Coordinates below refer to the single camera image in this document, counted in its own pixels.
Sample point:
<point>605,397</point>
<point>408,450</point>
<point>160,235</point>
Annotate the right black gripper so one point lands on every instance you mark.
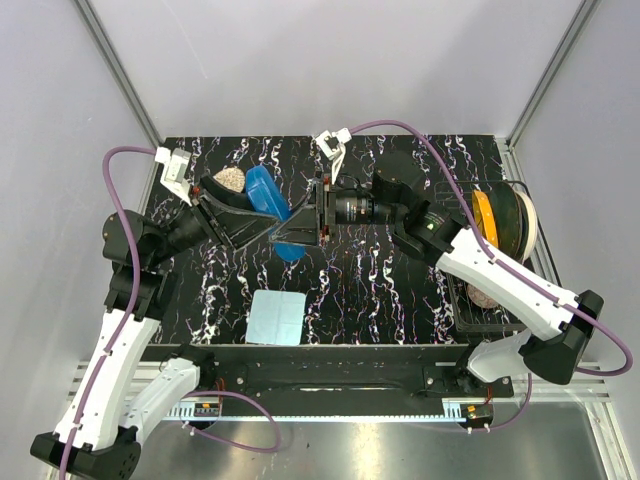
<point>303,227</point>

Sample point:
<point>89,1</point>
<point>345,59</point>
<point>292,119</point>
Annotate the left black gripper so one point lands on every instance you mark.
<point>228,230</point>

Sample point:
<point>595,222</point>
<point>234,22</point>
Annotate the blue glasses case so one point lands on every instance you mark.
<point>266,197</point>

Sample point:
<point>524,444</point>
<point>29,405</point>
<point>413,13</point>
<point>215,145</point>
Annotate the light blue cleaning cloth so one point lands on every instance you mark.
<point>276,318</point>

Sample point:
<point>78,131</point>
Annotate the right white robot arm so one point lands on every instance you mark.
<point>555,332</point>

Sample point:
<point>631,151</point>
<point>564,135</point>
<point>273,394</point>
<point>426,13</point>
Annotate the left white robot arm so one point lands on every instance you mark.
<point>100,436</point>

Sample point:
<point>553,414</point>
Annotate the speckled oval stone coaster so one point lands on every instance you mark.
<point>231,178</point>

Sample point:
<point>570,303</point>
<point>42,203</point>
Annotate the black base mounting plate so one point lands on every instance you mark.
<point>269,373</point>

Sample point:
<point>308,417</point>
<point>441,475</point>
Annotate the yellow plate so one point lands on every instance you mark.
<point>484,217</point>

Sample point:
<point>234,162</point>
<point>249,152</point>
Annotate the pink patterned mug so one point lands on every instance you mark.
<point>480,299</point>

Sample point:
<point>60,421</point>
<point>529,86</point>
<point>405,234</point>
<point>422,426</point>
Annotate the dark green plate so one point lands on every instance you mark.
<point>508,217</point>

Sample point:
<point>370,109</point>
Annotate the cream white plate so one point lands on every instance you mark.
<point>529,226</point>

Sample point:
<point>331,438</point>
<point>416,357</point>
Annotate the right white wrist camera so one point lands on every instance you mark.
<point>333,146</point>

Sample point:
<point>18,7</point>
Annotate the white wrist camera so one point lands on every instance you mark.
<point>173,175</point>
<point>333,146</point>

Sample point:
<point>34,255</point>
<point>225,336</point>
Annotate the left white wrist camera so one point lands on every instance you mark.
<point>173,175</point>

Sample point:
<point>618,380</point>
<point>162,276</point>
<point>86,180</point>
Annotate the black wire dish rack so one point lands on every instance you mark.
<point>468,318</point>

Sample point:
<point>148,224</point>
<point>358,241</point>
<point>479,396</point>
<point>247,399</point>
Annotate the white cable duct strip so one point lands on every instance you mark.
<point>333,410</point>

